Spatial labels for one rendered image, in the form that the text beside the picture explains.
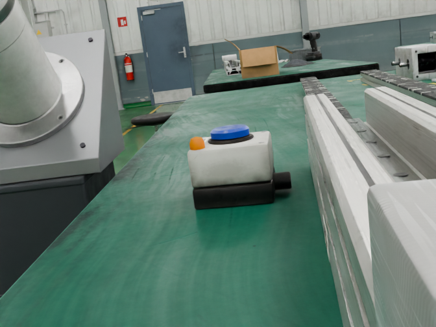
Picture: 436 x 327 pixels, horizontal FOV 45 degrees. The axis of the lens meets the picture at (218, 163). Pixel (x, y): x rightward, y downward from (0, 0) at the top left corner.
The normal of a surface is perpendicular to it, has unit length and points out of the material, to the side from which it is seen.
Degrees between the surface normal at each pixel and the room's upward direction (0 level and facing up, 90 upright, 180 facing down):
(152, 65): 90
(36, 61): 104
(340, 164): 0
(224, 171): 90
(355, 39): 90
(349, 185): 0
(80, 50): 45
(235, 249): 0
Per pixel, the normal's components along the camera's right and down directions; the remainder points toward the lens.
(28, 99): 0.62, 0.62
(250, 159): -0.12, 0.22
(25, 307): -0.13, -0.97
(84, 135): -0.10, -0.54
